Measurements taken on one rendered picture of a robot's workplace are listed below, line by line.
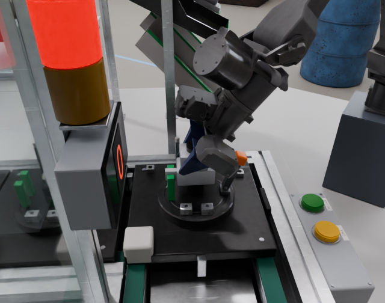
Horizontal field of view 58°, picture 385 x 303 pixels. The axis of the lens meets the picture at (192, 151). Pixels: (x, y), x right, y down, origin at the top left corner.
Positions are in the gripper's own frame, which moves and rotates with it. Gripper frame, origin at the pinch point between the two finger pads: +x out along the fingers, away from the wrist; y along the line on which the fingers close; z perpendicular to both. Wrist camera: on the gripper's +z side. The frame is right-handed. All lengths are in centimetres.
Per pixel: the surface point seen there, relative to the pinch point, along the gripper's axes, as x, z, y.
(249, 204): 2.4, -14.9, 1.7
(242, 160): -4.0, -7.5, 1.0
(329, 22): -49, -140, -263
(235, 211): 4.2, -12.7, 3.4
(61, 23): -14.0, 24.8, 21.4
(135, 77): 107, -37, -293
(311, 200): -4.9, -23.8, 1.6
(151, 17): -5.6, 13.1, -38.1
